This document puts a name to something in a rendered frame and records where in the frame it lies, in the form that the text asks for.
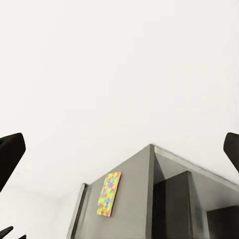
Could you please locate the jigsaw puzzle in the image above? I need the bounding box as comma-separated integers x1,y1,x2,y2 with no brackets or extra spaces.
97,172,121,217

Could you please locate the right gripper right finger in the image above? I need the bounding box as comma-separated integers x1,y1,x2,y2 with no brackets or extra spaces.
223,132,239,173

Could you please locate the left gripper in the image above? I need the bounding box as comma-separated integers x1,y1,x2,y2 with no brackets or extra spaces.
0,226,27,239

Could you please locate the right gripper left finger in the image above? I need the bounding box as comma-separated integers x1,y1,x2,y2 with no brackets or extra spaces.
0,132,26,192

